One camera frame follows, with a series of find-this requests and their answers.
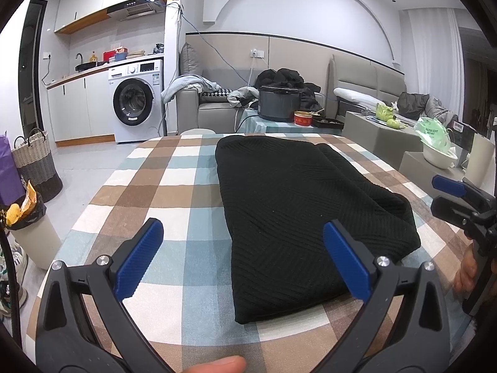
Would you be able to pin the purple bag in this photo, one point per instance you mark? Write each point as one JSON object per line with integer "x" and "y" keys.
{"x": 9, "y": 175}

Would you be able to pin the white trash bin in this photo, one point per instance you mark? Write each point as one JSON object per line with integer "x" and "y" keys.
{"x": 39, "y": 241}

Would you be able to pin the white kitchen counter cabinet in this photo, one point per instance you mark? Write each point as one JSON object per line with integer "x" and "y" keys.
{"x": 81, "y": 108}

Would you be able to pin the white curtain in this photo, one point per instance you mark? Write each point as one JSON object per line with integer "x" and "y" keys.
{"x": 435, "y": 54}

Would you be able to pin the white pillow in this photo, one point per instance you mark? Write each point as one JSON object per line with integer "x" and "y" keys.
{"x": 355, "y": 96}

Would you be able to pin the white round stool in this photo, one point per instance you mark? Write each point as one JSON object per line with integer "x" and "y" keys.
{"x": 196, "y": 132}

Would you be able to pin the dark rice cooker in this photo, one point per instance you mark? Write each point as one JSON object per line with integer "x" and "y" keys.
{"x": 278, "y": 105}

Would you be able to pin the white wall socket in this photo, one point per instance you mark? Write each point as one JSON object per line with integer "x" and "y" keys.
{"x": 258, "y": 53}

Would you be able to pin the teal covered side table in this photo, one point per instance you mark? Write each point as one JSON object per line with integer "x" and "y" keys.
{"x": 256, "y": 126}

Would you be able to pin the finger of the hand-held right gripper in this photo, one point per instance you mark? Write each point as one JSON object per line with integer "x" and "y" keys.
{"x": 450, "y": 186}
{"x": 454, "y": 213}

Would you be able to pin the pile of black clothes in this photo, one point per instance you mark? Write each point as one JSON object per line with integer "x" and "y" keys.
{"x": 287, "y": 77}

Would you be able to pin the range hood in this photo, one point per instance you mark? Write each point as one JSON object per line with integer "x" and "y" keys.
{"x": 136, "y": 7}

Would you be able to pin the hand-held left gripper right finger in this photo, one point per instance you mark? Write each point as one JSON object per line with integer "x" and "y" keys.
{"x": 347, "y": 260}

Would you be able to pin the light grey blanket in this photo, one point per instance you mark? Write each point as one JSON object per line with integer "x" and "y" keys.
{"x": 186, "y": 85}

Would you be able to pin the green toy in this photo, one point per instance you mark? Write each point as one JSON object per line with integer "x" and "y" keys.
{"x": 384, "y": 114}

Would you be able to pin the green plastic bag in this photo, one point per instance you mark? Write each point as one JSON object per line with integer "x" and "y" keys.
{"x": 431, "y": 132}

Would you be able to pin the person's left hand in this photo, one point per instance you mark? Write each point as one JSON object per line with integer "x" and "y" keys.
{"x": 217, "y": 365}

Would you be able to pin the white washing machine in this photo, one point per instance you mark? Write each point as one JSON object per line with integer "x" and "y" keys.
{"x": 136, "y": 101}

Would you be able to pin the beige bed headboard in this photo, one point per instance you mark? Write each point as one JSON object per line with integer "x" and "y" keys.
{"x": 361, "y": 74}

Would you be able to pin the grey sofa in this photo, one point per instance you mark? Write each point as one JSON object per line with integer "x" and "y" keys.
{"x": 205, "y": 118}

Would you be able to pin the black food tray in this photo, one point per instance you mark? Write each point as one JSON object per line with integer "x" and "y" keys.
{"x": 328, "y": 123}

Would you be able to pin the person's right hand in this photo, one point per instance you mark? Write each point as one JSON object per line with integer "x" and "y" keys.
{"x": 466, "y": 276}

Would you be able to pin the checkered tablecloth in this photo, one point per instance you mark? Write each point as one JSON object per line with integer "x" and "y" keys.
{"x": 178, "y": 202}

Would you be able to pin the woven laundry basket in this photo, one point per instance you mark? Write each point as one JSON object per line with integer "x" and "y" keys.
{"x": 37, "y": 163}

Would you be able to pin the grey low cabinet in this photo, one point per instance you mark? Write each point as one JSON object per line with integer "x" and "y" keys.
{"x": 372, "y": 140}
{"x": 415, "y": 165}

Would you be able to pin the red round tin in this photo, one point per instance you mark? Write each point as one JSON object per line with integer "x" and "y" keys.
{"x": 303, "y": 119}

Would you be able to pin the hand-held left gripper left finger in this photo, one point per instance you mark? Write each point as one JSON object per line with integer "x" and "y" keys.
{"x": 139, "y": 256}

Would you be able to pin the black knit sweater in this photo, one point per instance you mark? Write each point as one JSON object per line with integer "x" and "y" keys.
{"x": 287, "y": 209}

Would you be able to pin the white basin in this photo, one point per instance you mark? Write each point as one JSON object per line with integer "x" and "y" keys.
{"x": 438, "y": 159}

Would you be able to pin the yellow snack packet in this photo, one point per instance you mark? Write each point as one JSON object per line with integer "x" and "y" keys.
{"x": 17, "y": 209}

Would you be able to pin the white sneakers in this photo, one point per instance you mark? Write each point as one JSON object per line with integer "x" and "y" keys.
{"x": 15, "y": 264}

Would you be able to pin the dark grey quilt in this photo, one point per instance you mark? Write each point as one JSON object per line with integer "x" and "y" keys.
{"x": 419, "y": 105}

